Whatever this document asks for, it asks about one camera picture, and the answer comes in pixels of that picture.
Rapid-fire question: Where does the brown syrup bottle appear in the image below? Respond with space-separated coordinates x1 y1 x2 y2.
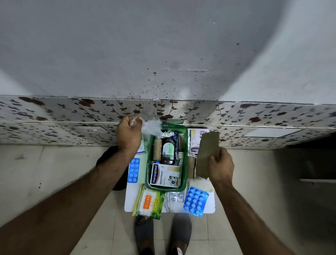
161 136 177 166

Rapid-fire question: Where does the brown cardboard piece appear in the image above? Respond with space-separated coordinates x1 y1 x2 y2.
195 131 221 180

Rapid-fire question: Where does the silver blister pack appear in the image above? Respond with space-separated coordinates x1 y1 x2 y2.
169 191 186 203

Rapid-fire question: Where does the person's right hand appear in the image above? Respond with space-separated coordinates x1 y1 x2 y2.
208 147 235 187

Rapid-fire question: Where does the small slim dropper bottle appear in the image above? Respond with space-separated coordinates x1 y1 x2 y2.
177 133 186 160

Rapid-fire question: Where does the person's left hand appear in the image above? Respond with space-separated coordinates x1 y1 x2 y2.
116 115 144 156

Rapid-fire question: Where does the green cotton swab packet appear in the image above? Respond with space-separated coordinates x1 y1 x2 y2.
132 184 165 220

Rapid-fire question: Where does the white red plaster box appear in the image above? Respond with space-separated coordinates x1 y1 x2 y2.
188 128 210 156

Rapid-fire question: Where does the person's left forearm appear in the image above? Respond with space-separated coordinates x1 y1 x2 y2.
0 148 138 255

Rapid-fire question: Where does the beige bandage roll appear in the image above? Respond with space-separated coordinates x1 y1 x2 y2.
187 156 196 179
153 138 163 162

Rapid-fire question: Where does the green plastic basket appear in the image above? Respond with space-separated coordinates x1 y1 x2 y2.
145 123 189 192

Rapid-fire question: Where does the large blue blister pack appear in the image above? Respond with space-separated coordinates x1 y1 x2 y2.
183 186 210 218

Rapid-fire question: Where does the white blue paper packet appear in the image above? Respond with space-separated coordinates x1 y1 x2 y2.
136 135 146 154

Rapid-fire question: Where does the small blue blister pack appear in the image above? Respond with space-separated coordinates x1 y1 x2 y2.
127 157 141 184

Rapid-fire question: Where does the person's right forearm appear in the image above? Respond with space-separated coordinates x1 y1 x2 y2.
212 181 296 255

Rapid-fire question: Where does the clear plastic wrapper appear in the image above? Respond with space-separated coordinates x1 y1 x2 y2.
141 119 164 139

